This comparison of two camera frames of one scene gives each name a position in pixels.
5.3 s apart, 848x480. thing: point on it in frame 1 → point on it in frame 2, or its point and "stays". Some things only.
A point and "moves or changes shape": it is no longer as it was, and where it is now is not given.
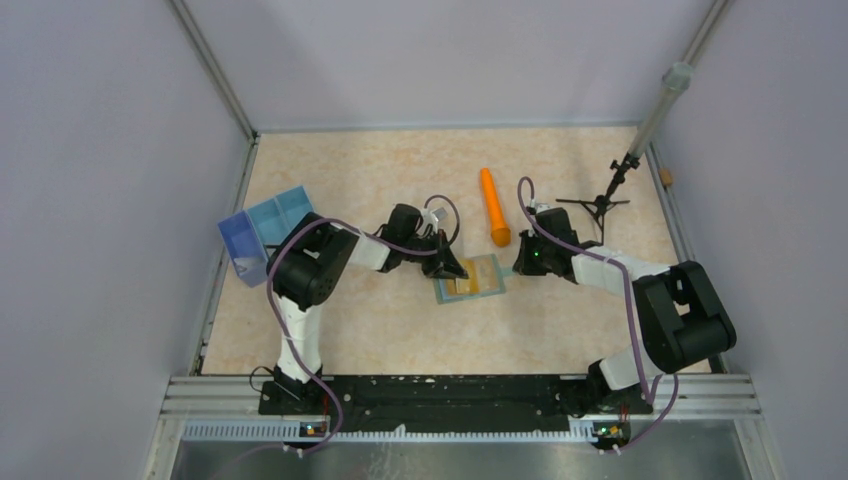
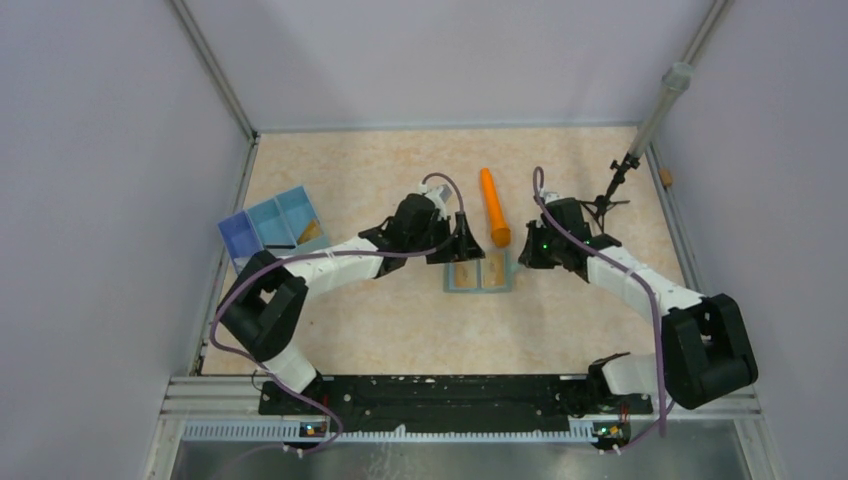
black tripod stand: [598, 207] stays
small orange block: [666, 176] stays
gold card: [470, 285] moves or changes shape
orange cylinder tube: [500, 233] stays
